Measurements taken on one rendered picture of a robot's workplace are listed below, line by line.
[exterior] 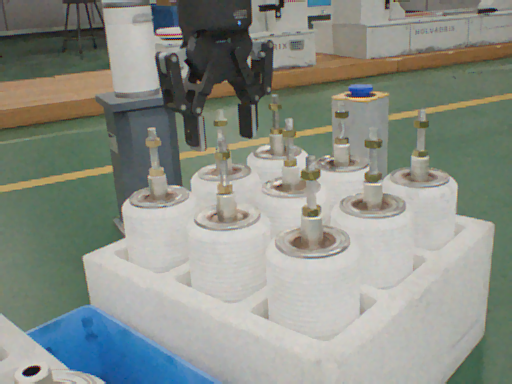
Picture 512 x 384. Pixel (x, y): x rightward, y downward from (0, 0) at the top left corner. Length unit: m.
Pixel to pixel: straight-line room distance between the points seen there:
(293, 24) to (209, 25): 2.54
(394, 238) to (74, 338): 0.42
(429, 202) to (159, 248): 0.33
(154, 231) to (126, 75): 0.53
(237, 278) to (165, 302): 0.09
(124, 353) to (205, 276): 0.16
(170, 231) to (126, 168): 0.50
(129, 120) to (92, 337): 0.50
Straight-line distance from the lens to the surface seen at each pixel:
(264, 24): 3.14
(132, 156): 1.18
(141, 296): 0.70
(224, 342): 0.62
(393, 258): 0.66
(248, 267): 0.64
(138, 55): 1.17
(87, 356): 0.82
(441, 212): 0.75
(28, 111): 2.59
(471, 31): 3.82
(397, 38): 3.43
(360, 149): 0.97
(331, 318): 0.58
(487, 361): 0.87
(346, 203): 0.68
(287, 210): 0.70
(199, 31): 0.59
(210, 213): 0.67
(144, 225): 0.71
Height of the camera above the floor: 0.50
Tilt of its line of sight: 20 degrees down
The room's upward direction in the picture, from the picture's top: 3 degrees counter-clockwise
